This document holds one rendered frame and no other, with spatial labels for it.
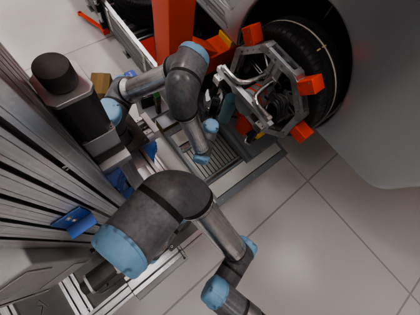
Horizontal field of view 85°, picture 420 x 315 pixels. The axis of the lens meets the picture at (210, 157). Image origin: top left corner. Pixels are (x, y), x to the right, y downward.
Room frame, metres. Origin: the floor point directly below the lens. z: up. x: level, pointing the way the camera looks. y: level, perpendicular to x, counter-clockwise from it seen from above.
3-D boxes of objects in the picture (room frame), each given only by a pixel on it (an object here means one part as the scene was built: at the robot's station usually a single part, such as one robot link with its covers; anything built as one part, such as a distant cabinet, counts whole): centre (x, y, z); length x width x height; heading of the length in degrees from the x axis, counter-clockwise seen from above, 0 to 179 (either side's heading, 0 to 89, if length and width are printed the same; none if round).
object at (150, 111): (0.89, 0.63, 0.44); 0.43 x 0.17 x 0.03; 58
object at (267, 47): (0.96, -0.15, 0.85); 0.54 x 0.07 x 0.54; 58
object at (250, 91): (0.90, -0.11, 0.85); 0.21 x 0.14 x 0.14; 148
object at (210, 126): (0.54, 0.05, 0.91); 0.11 x 0.08 x 0.11; 6
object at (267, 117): (0.80, -0.17, 1.03); 0.19 x 0.18 x 0.11; 148
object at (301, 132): (0.80, -0.42, 0.85); 0.09 x 0.08 x 0.07; 58
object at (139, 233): (0.00, 0.08, 1.19); 0.15 x 0.12 x 0.55; 164
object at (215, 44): (1.33, 0.28, 0.69); 0.52 x 0.17 x 0.35; 148
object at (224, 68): (0.91, 0.00, 1.03); 0.19 x 0.18 x 0.11; 148
